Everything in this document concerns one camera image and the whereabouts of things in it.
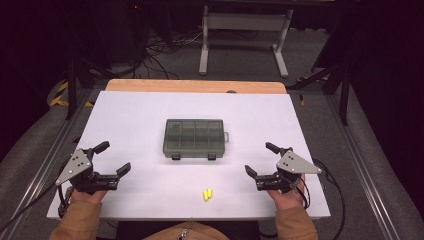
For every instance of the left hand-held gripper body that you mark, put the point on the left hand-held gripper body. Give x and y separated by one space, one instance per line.
75 164

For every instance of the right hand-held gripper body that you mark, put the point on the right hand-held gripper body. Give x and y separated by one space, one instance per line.
293 164

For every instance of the yellow foam earplug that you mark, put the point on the yellow foam earplug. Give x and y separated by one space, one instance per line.
209 192
205 196

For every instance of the grey translucent storage box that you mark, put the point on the grey translucent storage box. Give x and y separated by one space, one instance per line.
193 138

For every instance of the person's left hand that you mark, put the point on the person's left hand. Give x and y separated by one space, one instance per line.
88 197

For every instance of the person's right hand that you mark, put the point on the person's right hand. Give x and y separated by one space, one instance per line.
290 200

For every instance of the white foam board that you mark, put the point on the white foam board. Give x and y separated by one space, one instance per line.
140 113

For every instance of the yellow black floor tape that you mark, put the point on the yellow black floor tape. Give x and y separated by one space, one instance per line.
58 99

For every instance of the black tripod stand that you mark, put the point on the black tripod stand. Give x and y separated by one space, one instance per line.
345 96
71 86

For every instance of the person's tan jacket torso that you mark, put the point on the person's tan jacket torso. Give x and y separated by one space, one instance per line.
186 233

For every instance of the grey metal stand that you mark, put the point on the grey metal stand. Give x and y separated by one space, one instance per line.
246 21

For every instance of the aluminium floor rail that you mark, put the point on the aluminium floor rail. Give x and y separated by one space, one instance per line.
43 166
366 166

